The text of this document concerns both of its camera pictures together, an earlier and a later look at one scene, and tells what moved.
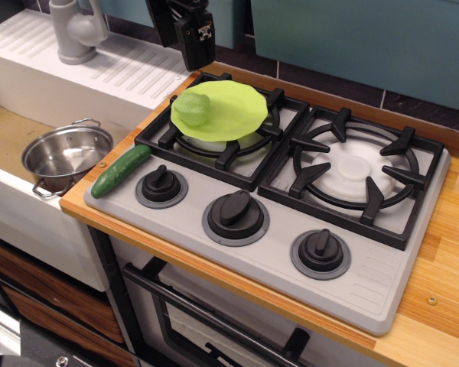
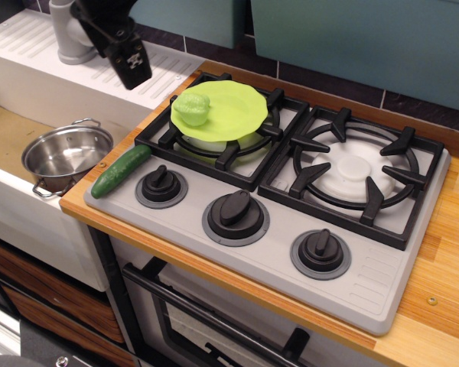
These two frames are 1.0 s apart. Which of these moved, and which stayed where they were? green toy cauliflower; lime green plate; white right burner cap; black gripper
Moved: black gripper
Stayed: lime green plate; green toy cauliflower; white right burner cap
